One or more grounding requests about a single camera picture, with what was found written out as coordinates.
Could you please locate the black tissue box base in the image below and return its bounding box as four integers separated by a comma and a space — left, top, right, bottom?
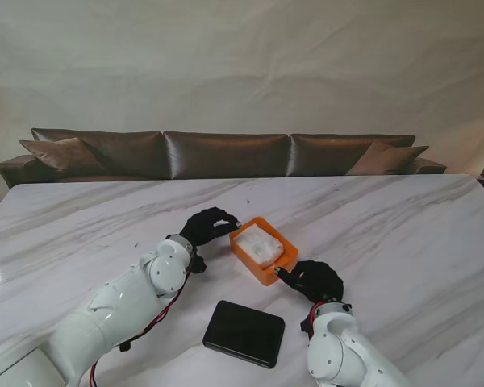
202, 299, 286, 369

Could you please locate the orange plastic tissue box cover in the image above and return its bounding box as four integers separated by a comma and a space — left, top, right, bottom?
228, 216, 300, 287

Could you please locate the red black left arm cable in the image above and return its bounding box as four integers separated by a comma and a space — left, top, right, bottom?
88, 265, 194, 387

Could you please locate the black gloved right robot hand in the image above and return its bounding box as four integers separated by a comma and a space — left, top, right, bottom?
276, 260, 344, 303

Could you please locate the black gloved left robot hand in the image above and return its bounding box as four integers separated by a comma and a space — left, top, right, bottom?
180, 207, 243, 248

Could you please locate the brown throw pillow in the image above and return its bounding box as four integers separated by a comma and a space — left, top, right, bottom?
346, 141, 430, 176
19, 137, 106, 174

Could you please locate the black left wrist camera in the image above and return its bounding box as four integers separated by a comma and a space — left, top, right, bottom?
190, 254, 208, 276

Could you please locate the white green tissue pack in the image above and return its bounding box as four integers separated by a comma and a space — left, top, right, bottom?
232, 225, 286, 270

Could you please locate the red black arm cable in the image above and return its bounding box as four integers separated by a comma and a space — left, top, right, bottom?
88, 265, 194, 387
308, 300, 326, 338

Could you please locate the red black right arm cable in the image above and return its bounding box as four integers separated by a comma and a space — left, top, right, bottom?
308, 300, 326, 338

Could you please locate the brown leather sofa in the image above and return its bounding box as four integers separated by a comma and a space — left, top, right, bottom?
0, 127, 448, 190

